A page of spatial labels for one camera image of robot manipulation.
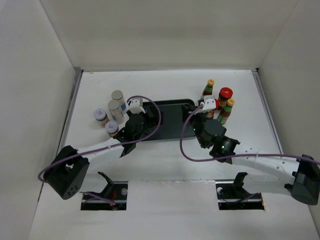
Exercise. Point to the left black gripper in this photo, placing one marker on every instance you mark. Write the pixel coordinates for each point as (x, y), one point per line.
(144, 115)

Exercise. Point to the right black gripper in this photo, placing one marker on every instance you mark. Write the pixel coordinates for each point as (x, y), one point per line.
(186, 107)

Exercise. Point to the green sauce bottle yellow cap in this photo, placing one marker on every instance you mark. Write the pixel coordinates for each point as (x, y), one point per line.
(226, 111)
(208, 90)

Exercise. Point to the tall jar silver lid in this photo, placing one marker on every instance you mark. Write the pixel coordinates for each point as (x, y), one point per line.
(116, 111)

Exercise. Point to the tall jar blue label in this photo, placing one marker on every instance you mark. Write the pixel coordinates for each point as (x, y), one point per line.
(118, 96)

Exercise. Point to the small jar red lid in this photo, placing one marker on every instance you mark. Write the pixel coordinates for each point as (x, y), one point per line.
(211, 113)

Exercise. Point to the small jar white lid front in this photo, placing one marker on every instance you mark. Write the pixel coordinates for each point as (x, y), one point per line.
(111, 128)

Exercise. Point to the small jar white lid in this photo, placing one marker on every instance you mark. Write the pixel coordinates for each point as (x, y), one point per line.
(111, 128)
(101, 116)

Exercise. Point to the large jar red lid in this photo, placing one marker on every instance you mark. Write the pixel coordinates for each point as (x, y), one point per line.
(225, 94)

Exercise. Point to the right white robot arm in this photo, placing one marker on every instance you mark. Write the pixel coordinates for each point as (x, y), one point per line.
(291, 175)

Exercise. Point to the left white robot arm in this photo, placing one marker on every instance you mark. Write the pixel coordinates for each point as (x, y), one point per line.
(80, 170)

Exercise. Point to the black plastic tray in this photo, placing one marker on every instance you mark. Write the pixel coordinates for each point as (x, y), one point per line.
(172, 120)

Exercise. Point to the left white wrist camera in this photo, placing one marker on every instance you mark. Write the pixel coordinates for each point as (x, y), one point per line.
(136, 106)

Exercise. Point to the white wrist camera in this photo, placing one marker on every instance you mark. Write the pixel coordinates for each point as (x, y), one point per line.
(207, 103)
(136, 106)

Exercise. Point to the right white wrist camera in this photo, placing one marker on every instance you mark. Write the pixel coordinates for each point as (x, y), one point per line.
(207, 103)

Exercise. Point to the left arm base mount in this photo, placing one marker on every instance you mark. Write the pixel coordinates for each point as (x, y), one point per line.
(99, 192)

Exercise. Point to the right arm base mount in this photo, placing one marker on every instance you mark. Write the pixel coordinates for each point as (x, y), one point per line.
(231, 196)

